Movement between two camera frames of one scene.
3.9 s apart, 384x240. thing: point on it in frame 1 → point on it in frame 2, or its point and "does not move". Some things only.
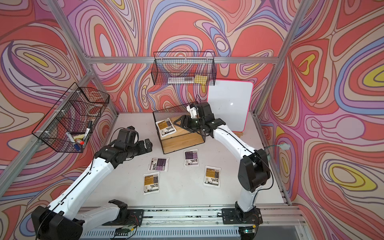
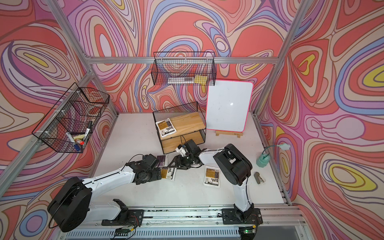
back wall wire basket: (194, 68) does not move
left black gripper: (142, 148) → (155, 177)
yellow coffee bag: (151, 183) → (169, 173)
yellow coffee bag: (212, 176) does not move
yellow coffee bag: (165, 127) does not move
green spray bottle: (284, 146) does not move
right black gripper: (184, 117) → (179, 163)
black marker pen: (87, 129) does not move
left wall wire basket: (68, 126) does not move
